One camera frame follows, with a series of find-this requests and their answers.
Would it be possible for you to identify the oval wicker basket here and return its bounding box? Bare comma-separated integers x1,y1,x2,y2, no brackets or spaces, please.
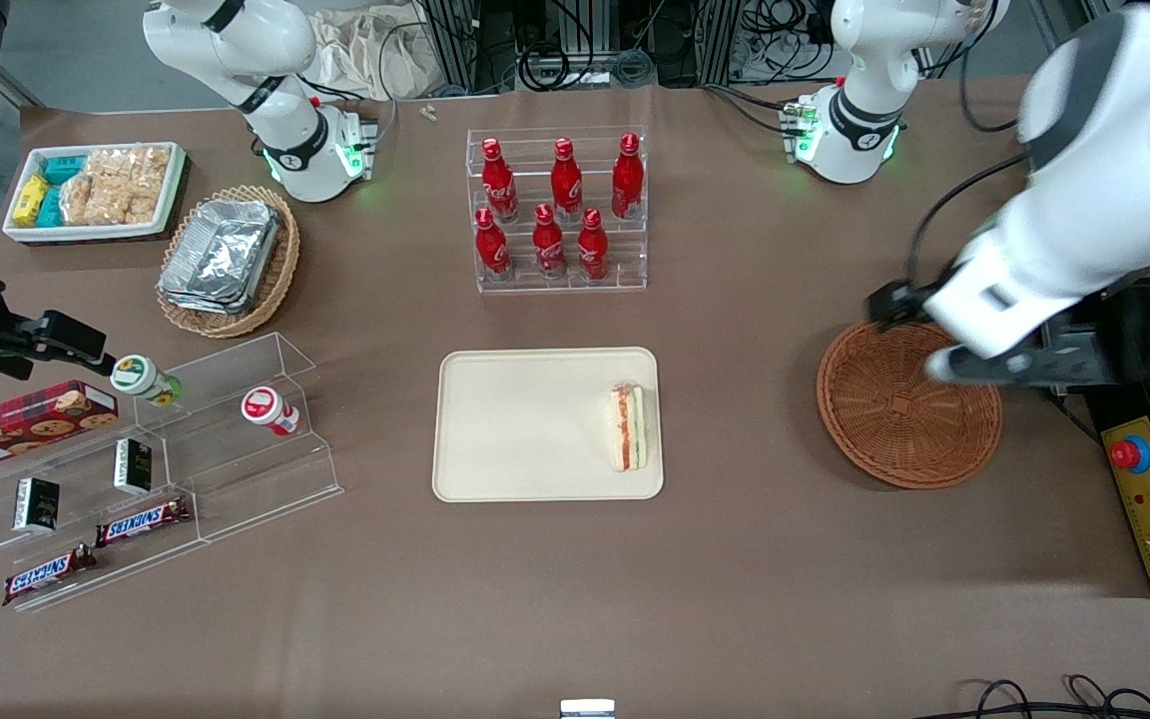
156,185,301,339

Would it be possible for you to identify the small black box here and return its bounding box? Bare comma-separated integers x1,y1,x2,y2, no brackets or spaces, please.
114,438,154,497
13,477,61,533

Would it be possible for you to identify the clear acrylic stepped display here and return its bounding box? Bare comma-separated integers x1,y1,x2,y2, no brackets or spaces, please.
0,333,344,612

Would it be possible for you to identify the triangle sandwich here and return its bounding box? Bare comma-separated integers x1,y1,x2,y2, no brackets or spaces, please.
608,382,646,472

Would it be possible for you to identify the thin black cable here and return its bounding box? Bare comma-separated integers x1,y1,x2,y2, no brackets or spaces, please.
373,18,404,136

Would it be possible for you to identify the red tartan cookie box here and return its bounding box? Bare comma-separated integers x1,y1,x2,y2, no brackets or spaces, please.
0,380,120,476

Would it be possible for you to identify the black base cable bundle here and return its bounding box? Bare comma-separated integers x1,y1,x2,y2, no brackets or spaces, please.
703,83,798,138

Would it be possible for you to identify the green-lidded white bottle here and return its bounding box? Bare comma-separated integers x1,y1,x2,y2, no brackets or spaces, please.
110,356,183,407

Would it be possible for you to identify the red cola bottle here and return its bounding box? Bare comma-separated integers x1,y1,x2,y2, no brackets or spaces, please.
550,138,583,223
612,133,645,221
475,208,513,283
533,204,567,280
577,208,610,282
482,138,519,223

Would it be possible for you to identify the beige plastic tray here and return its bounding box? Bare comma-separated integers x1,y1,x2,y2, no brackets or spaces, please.
432,347,664,502

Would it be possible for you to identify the clear acrylic bottle rack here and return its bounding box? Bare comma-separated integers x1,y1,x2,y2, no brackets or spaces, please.
465,125,649,294

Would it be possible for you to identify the black machine with metal bracket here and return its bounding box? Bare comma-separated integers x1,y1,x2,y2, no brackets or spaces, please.
1034,278,1150,420

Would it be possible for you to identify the round brown wicker basket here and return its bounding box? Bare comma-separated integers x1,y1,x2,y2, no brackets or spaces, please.
817,322,1003,490

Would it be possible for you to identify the aluminium frame post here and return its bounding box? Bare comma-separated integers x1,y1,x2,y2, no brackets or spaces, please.
423,0,518,96

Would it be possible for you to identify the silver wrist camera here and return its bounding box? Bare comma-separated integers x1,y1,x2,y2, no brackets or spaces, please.
927,343,1040,388

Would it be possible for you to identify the white plastic snack bin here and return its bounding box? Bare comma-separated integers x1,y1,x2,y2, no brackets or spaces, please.
3,142,187,246

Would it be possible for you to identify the brown Snickers bar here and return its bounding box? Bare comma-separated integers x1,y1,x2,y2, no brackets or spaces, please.
96,496,192,547
3,544,97,607

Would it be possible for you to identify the aluminium foil tray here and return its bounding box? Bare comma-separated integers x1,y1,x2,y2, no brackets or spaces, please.
158,198,283,317

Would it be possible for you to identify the black floor cable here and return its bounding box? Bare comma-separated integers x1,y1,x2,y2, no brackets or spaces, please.
929,674,1150,719

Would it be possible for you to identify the yellow snack pack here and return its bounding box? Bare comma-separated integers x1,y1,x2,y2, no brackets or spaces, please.
13,174,50,227

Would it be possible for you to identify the coiled black cable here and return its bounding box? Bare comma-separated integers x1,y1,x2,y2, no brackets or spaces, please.
518,42,573,93

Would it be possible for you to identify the red-lidded white bottle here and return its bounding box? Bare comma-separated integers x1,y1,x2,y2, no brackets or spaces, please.
241,386,301,437

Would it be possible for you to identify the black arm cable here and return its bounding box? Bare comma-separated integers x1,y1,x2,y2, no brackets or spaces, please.
906,150,1030,291

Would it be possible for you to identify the black power cable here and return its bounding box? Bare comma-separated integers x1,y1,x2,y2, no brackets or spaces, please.
1047,387,1105,445

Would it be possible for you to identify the clear rice cracker bag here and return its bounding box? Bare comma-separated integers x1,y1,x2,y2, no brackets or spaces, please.
60,180,163,227
86,147,173,193

